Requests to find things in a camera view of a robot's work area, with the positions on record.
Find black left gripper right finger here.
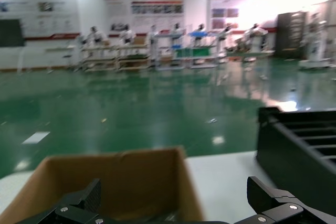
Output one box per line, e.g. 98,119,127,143
236,176,336,224

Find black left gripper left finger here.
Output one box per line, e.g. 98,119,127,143
54,178,111,224

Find brown cardboard box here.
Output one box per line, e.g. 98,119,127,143
0,146,205,224

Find black slotted container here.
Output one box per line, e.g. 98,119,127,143
256,106,336,180

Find black round stool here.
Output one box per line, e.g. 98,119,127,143
62,53,73,67

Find long white table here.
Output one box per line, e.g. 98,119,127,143
225,50,274,63

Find roller conveyor rack table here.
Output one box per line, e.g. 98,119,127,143
115,44,152,71
80,45,118,71

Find small white desk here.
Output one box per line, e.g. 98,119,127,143
46,45,77,72

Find white humanoid robot black head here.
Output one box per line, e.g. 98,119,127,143
195,23,208,46
119,27,136,45
244,23,268,54
148,24,159,51
83,26,107,46
219,24,234,51
172,23,184,37

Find green panel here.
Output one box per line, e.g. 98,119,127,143
174,48,211,58

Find white platform robot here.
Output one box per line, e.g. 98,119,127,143
299,11,333,71

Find black server cabinet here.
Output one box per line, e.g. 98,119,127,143
274,11,308,58

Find black screen on white stand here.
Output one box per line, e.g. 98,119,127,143
0,18,27,72

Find white frame shelving unit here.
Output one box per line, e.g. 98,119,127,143
153,32,188,70
187,31,220,69

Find wall poster with orange tabs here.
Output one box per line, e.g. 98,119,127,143
104,0,186,36

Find wall poster with round icons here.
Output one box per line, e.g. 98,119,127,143
0,0,81,41

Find wall poster with red photos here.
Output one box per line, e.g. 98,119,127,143
208,0,278,35

